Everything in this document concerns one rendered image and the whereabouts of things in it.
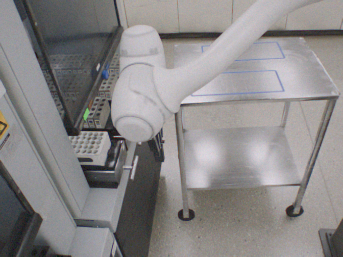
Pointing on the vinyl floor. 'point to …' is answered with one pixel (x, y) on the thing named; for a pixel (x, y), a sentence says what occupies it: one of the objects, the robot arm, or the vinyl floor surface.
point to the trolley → (199, 153)
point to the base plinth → (261, 36)
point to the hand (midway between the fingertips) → (158, 152)
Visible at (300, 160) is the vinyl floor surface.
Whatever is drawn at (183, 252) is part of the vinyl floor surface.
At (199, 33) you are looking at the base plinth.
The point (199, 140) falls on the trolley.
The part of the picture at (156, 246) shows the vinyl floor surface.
